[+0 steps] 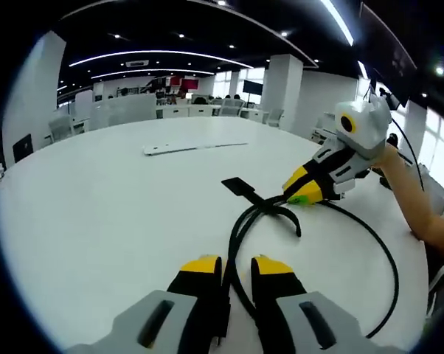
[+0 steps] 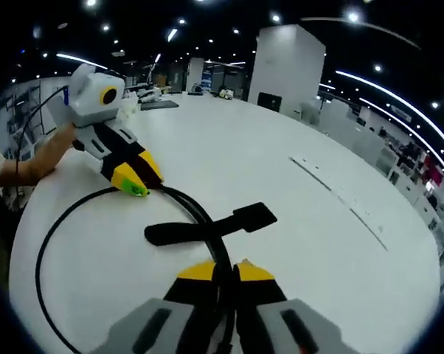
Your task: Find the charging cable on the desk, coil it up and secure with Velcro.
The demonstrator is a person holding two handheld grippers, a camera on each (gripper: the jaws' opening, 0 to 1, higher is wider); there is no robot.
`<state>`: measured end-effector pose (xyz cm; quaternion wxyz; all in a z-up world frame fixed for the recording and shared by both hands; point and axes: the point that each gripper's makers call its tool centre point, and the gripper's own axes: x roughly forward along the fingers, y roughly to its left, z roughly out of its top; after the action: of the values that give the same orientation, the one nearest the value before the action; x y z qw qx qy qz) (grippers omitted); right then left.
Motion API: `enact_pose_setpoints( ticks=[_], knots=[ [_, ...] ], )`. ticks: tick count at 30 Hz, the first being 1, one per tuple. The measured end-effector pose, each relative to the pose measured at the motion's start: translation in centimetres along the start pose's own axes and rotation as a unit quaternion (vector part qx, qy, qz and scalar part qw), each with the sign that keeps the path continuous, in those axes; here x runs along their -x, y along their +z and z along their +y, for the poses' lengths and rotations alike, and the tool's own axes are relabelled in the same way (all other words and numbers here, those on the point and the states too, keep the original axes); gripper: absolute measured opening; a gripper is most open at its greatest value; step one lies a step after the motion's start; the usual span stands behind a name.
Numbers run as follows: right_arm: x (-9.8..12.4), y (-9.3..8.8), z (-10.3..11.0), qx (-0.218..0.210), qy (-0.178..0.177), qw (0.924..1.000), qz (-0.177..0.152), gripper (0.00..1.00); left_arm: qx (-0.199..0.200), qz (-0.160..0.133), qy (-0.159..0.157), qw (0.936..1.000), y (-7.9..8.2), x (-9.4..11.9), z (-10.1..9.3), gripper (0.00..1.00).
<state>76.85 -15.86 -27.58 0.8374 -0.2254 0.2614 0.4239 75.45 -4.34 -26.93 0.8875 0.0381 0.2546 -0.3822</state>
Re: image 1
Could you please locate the black velcro strap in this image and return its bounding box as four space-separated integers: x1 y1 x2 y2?
221 176 302 237

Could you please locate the dark standing display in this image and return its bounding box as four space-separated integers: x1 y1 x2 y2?
242 80 264 95

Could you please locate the white mesh office chair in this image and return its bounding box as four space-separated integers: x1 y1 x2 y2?
218 98 245 117
267 108 285 128

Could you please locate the flat white strip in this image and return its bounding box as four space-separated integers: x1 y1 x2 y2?
142 142 249 157

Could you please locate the black charging cable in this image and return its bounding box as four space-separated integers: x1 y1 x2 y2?
221 197 399 339

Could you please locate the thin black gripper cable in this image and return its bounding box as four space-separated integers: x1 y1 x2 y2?
389 114 426 192

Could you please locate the large black monitor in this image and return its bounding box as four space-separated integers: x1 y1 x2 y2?
358 1 418 108

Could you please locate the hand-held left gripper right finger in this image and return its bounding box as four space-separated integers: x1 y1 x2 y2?
250 254 402 354

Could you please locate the dark chair with white frame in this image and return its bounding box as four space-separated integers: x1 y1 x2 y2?
426 263 444 319

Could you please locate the small black monitor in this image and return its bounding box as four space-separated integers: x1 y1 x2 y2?
12 133 34 164

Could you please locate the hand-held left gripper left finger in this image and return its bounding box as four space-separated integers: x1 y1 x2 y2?
65 254 231 354

